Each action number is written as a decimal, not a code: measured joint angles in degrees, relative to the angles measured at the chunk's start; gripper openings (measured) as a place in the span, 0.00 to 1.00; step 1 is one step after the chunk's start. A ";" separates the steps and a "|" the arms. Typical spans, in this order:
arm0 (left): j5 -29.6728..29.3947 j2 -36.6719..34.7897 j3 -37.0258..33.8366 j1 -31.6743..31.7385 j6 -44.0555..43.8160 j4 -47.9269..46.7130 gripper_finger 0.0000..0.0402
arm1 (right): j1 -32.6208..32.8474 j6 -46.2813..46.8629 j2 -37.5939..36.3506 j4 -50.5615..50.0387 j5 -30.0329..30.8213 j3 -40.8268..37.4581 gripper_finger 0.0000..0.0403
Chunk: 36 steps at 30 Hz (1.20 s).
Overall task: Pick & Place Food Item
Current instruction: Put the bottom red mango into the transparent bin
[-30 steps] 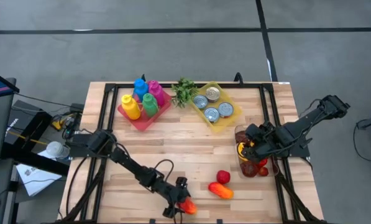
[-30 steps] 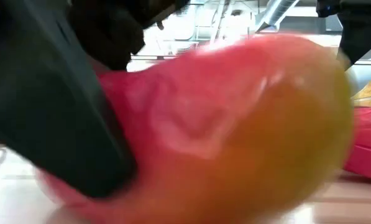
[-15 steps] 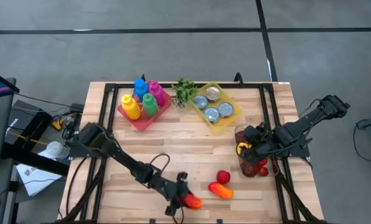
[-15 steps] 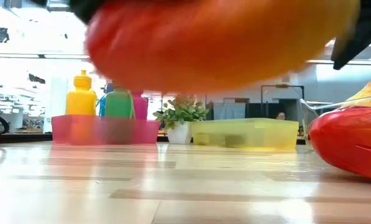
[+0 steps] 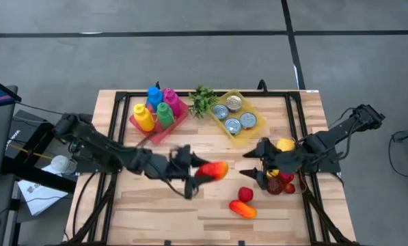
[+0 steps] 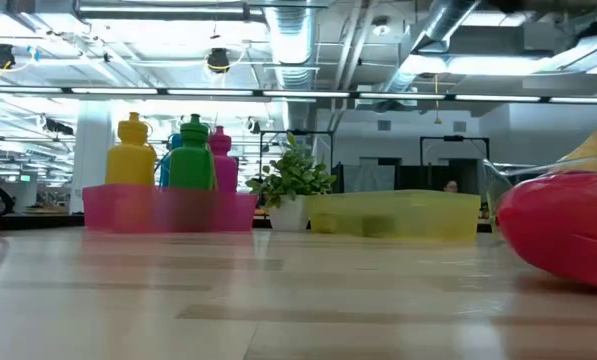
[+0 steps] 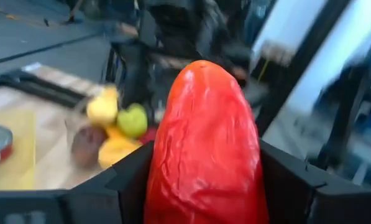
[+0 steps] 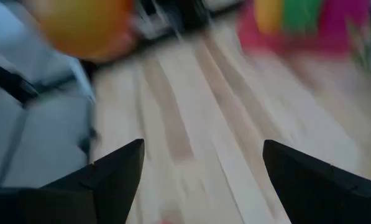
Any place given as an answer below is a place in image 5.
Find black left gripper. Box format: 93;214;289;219
154;145;211;200

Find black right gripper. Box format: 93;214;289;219
239;138;316;191

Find red and orange toy mango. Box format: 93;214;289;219
228;199;258;220
195;161;230;181

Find large dark maroon toy fruit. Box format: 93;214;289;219
267;177;284;196

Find yellow toy pear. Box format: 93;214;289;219
275;137;296;152

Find red strawberry fruit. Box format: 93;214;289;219
238;186;255;203

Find silver tin can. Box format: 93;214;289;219
212;104;230;120
223;118;242;135
239;111;258;130

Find green plastic squeeze bottle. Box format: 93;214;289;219
155;102;176;130

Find gold-lidded tin can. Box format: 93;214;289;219
226;95;243;113

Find yellow plastic squeeze bottle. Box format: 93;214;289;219
133;103;156;133

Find pink plastic squeeze bottle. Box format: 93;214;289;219
162;87;183;118

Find blue plastic squeeze bottle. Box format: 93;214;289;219
146;85;165;112

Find yellow translucent plastic bin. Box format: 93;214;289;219
208;90;267;148

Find clear plastic bin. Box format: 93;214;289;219
260;137;309;199

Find red translucent plastic bin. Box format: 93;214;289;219
128;89;190;146

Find small potted green plant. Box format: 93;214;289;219
188;84;219;120

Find clear plastic water bottle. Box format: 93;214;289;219
50;154;78;176

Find white paper sheet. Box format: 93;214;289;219
17;179;70;217

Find thin yellow rod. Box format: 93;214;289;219
7;143;54;160

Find black case with white lettering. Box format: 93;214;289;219
5;109;54;159

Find black power cable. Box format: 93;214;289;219
72;172;97;238

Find thin black floor cable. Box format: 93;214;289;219
387;131;408;178

